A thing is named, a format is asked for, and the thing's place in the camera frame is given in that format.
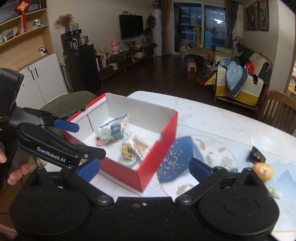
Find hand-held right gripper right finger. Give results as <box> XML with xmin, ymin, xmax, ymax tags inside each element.
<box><xmin>175</xmin><ymin>158</ymin><xmax>262</xmax><ymax>207</ymax></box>

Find red knot ornament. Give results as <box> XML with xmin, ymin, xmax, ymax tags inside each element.
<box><xmin>14</xmin><ymin>1</ymin><xmax>30</xmax><ymax>26</ymax></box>

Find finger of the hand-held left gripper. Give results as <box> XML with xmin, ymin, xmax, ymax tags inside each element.
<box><xmin>74</xmin><ymin>143</ymin><xmax>107</xmax><ymax>168</ymax></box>
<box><xmin>23</xmin><ymin>107</ymin><xmax>80</xmax><ymax>133</ymax></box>

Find flat screen television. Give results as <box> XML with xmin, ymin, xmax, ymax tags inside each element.
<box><xmin>119</xmin><ymin>14</ymin><xmax>144</xmax><ymax>40</ymax></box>

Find black water dispenser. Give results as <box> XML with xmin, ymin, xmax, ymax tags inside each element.
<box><xmin>61</xmin><ymin>30</ymin><xmax>102</xmax><ymax>93</ymax></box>

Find yellow curtain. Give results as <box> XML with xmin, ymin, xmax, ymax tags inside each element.
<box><xmin>164</xmin><ymin>0</ymin><xmax>173</xmax><ymax>55</ymax></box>

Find cotton swab packet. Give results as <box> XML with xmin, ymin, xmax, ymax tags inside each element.
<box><xmin>123</xmin><ymin>133</ymin><xmax>151</xmax><ymax>161</ymax></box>

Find olive green chair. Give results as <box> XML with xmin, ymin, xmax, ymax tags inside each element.
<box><xmin>40</xmin><ymin>90</ymin><xmax>98</xmax><ymax>121</ymax></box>

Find vase with dried flowers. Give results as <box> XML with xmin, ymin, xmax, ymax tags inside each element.
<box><xmin>54</xmin><ymin>14</ymin><xmax>76</xmax><ymax>32</ymax></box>

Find white cabinet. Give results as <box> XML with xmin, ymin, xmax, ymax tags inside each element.
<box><xmin>16</xmin><ymin>52</ymin><xmax>68</xmax><ymax>110</ymax></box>

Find white tower air conditioner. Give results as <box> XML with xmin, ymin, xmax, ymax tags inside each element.
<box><xmin>152</xmin><ymin>9</ymin><xmax>164</xmax><ymax>56</ymax></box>

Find printed blue table mat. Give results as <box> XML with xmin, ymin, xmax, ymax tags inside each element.
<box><xmin>157</xmin><ymin>135</ymin><xmax>296</xmax><ymax>232</ymax></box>

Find green maze keychain toy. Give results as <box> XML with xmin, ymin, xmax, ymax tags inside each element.
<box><xmin>118</xmin><ymin>154</ymin><xmax>137</xmax><ymax>167</ymax></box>

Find green potted plant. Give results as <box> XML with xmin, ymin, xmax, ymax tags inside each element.
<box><xmin>144</xmin><ymin>15</ymin><xmax>158</xmax><ymax>36</ymax></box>

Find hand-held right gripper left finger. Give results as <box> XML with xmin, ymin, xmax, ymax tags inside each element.
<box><xmin>28</xmin><ymin>159</ymin><xmax>114</xmax><ymax>207</ymax></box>

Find red cardboard box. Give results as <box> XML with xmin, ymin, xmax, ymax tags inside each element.
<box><xmin>63</xmin><ymin>92</ymin><xmax>179</xmax><ymax>193</ymax></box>

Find low coffee table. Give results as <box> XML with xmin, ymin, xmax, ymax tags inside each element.
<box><xmin>180</xmin><ymin>46</ymin><xmax>209</xmax><ymax>61</ymax></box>

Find sofa with yellow cover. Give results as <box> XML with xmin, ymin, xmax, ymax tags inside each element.
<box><xmin>212</xmin><ymin>46</ymin><xmax>273</xmax><ymax>110</ymax></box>

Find person's left hand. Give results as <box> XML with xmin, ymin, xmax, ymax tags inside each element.
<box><xmin>0</xmin><ymin>148</ymin><xmax>31</xmax><ymax>186</ymax></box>

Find yellow squishy toy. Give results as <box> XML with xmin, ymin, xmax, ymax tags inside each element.
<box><xmin>252</xmin><ymin>162</ymin><xmax>274</xmax><ymax>181</ymax></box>

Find pink plush toy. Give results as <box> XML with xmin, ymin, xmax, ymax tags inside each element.
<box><xmin>110</xmin><ymin>39</ymin><xmax>120</xmax><ymax>55</ymax></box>

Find dark snack packet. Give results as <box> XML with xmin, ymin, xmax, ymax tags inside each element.
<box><xmin>248</xmin><ymin>145</ymin><xmax>266</xmax><ymax>164</ymax></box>

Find grey blue curtain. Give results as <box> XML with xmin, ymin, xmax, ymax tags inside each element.
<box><xmin>225</xmin><ymin>0</ymin><xmax>239</xmax><ymax>49</ymax></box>

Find dark television cabinet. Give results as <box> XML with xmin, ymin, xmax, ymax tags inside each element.
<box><xmin>98</xmin><ymin>44</ymin><xmax>156</xmax><ymax>82</ymax></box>

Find dark framed wall pictures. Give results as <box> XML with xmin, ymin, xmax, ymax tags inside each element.
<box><xmin>244</xmin><ymin>0</ymin><xmax>270</xmax><ymax>31</ymax></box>

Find yellow giraffe toy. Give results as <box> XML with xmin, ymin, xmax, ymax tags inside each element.
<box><xmin>193</xmin><ymin>26</ymin><xmax>202</xmax><ymax>47</ymax></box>

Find wooden wall shelf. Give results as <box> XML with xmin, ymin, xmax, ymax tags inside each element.
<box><xmin>0</xmin><ymin>0</ymin><xmax>55</xmax><ymax>70</ymax></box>

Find wooden chair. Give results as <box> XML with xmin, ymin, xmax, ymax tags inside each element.
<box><xmin>257</xmin><ymin>90</ymin><xmax>296</xmax><ymax>135</ymax></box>

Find pile of clothes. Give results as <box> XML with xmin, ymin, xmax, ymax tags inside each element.
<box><xmin>219</xmin><ymin>56</ymin><xmax>249</xmax><ymax>97</ymax></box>

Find blue white plastic bag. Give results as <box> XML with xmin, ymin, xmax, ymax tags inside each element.
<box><xmin>96</xmin><ymin>113</ymin><xmax>130</xmax><ymax>142</ymax></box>

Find small white green toy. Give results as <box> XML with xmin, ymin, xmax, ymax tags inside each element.
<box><xmin>266</xmin><ymin>184</ymin><xmax>283</xmax><ymax>199</ymax></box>

